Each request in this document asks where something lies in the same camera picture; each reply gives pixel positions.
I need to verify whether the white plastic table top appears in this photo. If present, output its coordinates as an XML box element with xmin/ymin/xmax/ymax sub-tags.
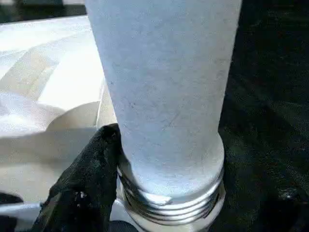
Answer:
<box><xmin>0</xmin><ymin>14</ymin><xmax>226</xmax><ymax>232</ymax></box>

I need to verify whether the white plastic table leg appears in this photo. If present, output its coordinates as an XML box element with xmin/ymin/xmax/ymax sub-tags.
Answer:
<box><xmin>84</xmin><ymin>0</ymin><xmax>242</xmax><ymax>222</ymax></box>

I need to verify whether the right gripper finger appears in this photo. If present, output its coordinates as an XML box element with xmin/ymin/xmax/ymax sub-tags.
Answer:
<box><xmin>32</xmin><ymin>123</ymin><xmax>126</xmax><ymax>232</ymax></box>

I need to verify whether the black padded mat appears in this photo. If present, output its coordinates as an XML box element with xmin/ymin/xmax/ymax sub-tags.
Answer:
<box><xmin>0</xmin><ymin>0</ymin><xmax>309</xmax><ymax>232</ymax></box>

